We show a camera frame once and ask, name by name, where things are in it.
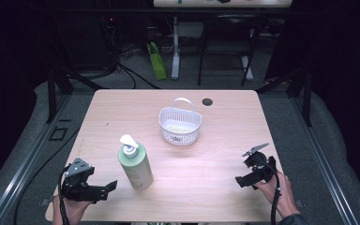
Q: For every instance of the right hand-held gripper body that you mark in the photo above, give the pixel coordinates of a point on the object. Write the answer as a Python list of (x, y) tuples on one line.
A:
[(261, 168)]

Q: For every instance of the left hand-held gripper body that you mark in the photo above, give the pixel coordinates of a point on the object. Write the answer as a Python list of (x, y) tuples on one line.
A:
[(78, 184)]

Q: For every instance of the green pump bottle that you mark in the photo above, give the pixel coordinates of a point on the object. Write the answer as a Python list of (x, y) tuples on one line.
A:
[(136, 168)]

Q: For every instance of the white plastic basket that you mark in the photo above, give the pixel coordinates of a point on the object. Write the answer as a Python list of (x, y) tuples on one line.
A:
[(180, 126)]

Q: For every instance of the person's left hand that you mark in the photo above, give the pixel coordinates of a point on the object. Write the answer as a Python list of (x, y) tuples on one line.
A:
[(75, 211)]

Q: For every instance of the person's right hand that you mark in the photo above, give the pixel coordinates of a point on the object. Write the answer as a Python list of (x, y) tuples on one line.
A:
[(282, 197)]

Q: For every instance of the person's right dark sleeve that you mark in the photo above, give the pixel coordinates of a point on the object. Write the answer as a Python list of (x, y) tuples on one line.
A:
[(293, 219)]

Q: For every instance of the black table grommet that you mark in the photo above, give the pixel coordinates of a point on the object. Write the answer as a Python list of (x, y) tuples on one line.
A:
[(207, 102)]

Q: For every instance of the black metal stand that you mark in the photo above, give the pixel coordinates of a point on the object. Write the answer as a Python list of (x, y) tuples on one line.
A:
[(52, 93), (306, 93)]

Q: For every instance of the green bag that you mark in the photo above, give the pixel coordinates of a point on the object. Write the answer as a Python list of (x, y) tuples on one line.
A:
[(157, 61)]

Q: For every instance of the black chair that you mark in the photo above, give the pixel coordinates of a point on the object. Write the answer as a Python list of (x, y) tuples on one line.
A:
[(228, 34)]

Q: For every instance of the white-legged background table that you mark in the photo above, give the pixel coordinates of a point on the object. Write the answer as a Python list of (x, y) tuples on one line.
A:
[(175, 47)]

